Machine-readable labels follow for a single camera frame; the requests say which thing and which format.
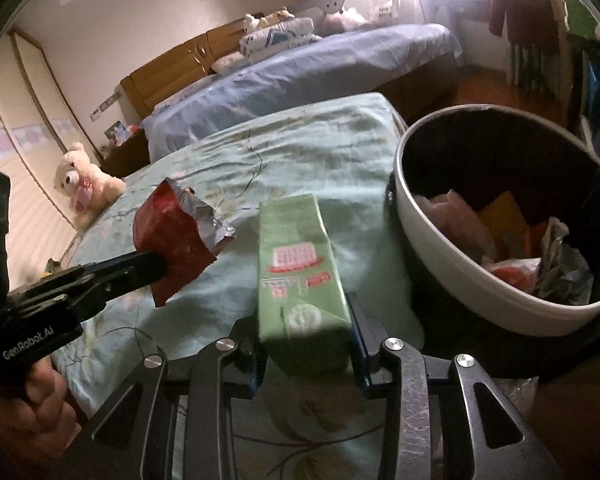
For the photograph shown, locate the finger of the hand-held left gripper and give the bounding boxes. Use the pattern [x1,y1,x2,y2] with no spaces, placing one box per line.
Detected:
[62,265,169,321]
[40,251,169,296]

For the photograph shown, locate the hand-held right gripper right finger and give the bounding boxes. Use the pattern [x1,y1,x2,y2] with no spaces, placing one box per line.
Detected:
[346,293,566,480]

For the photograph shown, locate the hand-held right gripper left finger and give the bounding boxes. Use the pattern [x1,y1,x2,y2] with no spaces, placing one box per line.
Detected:
[70,316,268,480]

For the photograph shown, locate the red foil snack bag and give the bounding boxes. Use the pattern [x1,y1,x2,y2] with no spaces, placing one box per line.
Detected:
[132,176,237,308]

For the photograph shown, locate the green drink carton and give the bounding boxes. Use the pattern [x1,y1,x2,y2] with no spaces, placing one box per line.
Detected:
[256,192,353,376]

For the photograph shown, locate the white trash bin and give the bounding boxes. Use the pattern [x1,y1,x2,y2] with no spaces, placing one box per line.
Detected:
[387,104,600,378]

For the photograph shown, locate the red and white wrapper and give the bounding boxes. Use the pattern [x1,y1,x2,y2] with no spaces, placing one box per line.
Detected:
[482,256,543,293]

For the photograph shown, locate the silver wrapper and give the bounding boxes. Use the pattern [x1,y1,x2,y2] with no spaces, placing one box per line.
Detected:
[530,216,595,306]

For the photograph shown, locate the person's left hand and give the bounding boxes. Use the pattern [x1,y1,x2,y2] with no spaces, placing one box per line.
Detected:
[10,360,79,461]

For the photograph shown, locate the cream teddy bear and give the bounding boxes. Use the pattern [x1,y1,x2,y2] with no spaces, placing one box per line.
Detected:
[54,142,127,231]

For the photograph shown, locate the wooden nightstand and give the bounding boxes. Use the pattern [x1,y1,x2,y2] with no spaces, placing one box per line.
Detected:
[100,130,151,178]

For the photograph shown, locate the yellow item in bin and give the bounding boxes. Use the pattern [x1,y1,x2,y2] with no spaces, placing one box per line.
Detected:
[477,191,531,256]

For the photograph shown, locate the wooden headboard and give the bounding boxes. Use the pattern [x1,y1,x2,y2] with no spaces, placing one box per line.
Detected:
[120,15,261,121]

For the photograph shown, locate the white pillow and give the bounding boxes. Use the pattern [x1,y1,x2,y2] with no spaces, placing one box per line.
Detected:
[211,52,248,75]

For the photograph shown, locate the bed with blue sheet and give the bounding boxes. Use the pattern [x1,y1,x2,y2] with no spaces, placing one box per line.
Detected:
[140,22,463,163]

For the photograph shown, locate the folded white and blue quilt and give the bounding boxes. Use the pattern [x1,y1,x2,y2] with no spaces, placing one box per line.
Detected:
[239,16,323,56]

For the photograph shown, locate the plush toys on headboard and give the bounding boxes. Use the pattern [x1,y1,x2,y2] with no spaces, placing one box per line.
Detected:
[244,7,296,30]

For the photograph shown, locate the striped hanging cloth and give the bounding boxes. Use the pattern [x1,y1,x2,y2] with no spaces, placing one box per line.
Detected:
[507,42,546,101]

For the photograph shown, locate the pink plush toy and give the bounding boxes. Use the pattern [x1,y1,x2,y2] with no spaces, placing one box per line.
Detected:
[325,7,368,31]

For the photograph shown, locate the black rack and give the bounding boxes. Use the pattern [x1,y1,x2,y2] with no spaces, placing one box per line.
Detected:
[562,35,600,161]

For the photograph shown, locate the dark hanging clothes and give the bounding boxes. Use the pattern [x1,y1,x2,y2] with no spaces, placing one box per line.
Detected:
[487,0,561,51]

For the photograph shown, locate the green cloth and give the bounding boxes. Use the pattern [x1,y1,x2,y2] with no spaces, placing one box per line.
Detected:
[562,0,600,36]

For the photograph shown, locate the photo frame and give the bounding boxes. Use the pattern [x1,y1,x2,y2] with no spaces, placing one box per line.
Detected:
[104,121,131,145]

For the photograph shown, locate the wall switch panel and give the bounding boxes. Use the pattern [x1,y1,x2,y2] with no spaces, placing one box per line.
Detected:
[89,92,120,121]

